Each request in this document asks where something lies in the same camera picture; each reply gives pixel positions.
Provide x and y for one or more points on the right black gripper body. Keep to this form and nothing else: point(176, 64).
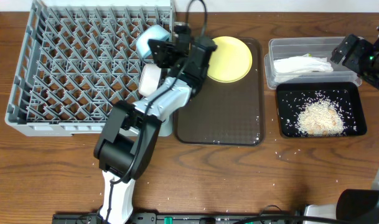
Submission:
point(361, 59)

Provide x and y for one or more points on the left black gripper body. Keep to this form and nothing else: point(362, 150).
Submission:
point(165, 61)

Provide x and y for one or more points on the light blue bowl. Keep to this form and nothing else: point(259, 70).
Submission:
point(155, 32)

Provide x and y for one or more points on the white paper napkin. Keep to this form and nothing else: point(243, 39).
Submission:
point(302, 64)

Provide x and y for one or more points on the yellow round plate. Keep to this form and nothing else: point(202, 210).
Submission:
point(231, 61)

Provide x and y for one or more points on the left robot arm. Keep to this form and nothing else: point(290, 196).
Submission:
point(128, 139)

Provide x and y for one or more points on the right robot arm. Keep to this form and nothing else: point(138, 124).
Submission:
point(353, 205)

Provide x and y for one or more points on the pile of rice waste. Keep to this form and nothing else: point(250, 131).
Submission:
point(320, 118)

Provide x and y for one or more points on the grey dishwasher rack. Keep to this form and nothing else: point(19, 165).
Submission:
point(77, 59)

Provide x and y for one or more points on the clear plastic bin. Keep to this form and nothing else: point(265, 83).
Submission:
point(321, 47)

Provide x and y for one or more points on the black rectangular tray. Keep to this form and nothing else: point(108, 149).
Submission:
point(291, 97)

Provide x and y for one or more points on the dark brown serving tray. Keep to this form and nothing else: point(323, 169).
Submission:
point(226, 113)

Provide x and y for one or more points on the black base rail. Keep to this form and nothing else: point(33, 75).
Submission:
point(223, 218)

